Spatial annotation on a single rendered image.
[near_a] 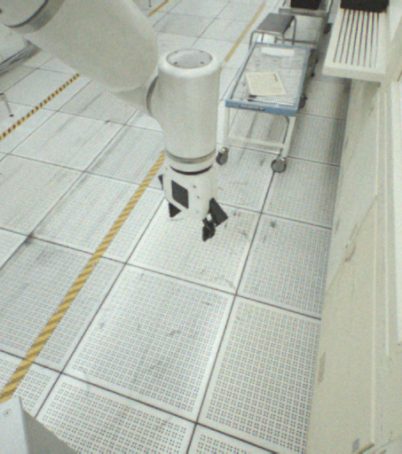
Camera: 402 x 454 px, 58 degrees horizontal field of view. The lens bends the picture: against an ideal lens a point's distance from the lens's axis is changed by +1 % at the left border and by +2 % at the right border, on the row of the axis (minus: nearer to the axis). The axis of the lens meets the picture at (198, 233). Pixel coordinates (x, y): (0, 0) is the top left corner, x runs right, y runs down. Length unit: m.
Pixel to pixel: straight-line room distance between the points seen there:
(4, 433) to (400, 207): 1.05
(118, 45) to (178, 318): 1.46
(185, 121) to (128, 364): 1.30
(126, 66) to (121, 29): 0.03
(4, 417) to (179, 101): 0.68
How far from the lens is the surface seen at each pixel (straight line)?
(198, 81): 0.49
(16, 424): 0.86
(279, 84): 2.46
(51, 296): 1.93
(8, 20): 0.36
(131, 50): 0.40
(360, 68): 1.92
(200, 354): 1.66
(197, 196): 0.60
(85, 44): 0.38
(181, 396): 1.60
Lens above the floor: 1.53
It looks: 49 degrees down
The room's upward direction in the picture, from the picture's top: straight up
